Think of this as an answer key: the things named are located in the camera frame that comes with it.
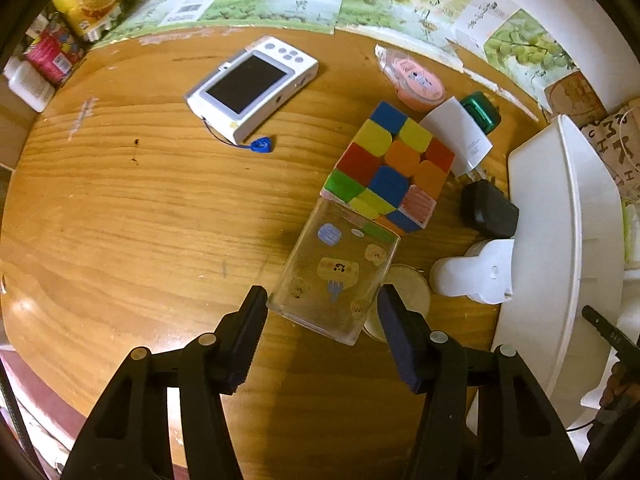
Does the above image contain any multicoloured puzzle cube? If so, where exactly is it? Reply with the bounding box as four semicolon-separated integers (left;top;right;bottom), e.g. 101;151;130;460
320;101;456;235

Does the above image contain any white charger plug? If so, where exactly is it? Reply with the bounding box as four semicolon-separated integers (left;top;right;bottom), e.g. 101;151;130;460
419;96;495;181

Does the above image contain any green charger plug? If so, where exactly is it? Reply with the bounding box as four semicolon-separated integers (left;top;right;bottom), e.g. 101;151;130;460
459;91;502;136

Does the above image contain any yellow juice carton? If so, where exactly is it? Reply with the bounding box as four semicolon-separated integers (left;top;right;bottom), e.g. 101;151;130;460
52;0;123;43

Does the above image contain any white plastic bottle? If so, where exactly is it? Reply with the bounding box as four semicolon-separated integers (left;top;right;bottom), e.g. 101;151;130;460
2;57;56;113

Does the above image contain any clear plastic box with stickers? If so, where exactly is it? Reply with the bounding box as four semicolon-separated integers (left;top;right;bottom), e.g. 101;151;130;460
266;197;402;346

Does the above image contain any pink correction tape dispenser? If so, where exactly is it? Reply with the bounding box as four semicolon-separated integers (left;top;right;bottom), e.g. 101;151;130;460
375;44;446;112

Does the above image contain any white digital camera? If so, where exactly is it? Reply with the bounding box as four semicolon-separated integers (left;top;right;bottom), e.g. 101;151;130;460
185;36;319;153

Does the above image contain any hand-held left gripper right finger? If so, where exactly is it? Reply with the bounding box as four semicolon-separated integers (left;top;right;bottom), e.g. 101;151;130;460
377;284;586;480

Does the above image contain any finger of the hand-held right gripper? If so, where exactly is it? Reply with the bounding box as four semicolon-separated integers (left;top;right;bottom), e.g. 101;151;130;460
581;305;640;356

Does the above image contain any round beige lid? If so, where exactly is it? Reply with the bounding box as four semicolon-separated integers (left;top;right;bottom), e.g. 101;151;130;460
362;264;431;343

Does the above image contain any person's right hand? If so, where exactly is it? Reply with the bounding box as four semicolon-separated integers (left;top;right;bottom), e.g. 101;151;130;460
599;360;632;409

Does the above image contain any black power adapter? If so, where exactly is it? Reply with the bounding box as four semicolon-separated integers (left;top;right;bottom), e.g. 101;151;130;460
460;179;520;239

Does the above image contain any brown printed cardboard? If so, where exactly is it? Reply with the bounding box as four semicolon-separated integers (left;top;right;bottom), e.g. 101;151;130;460
544;70;608;122

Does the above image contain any red snack packet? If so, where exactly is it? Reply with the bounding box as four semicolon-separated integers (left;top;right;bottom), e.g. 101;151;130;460
25;25;87;86

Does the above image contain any patterned fabric storage box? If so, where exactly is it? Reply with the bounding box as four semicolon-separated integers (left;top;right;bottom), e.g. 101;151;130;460
582;102;640;203

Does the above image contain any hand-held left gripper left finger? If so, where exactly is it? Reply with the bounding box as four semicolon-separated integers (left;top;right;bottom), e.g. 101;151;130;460
60;285;268;480

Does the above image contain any white plastic bin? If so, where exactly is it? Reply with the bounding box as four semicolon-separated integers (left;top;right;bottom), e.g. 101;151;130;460
492;112;626;423

